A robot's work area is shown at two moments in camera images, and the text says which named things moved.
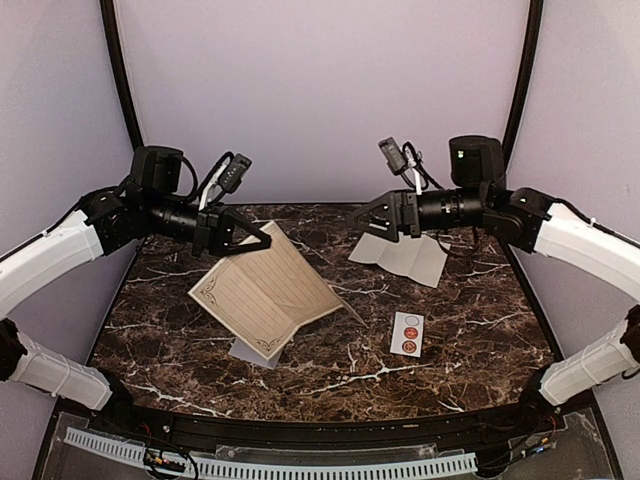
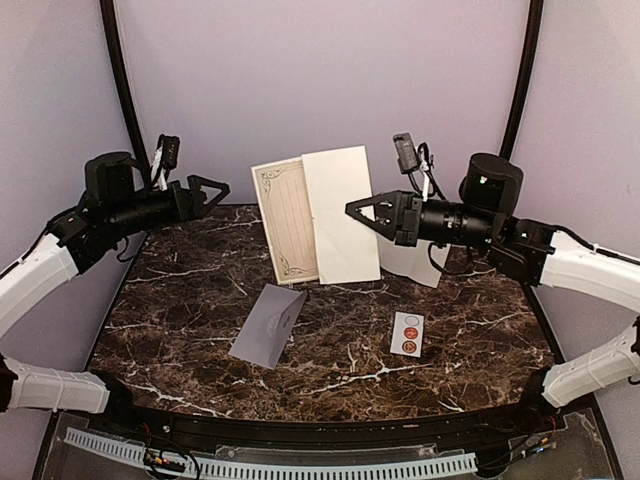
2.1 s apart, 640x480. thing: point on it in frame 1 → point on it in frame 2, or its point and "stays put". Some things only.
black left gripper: [214, 229] → [196, 196]
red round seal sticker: [411, 333] stays put
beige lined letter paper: [259, 294] → [282, 198]
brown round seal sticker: [409, 346] stays put
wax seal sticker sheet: [407, 334] stays put
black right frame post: [526, 76] stays put
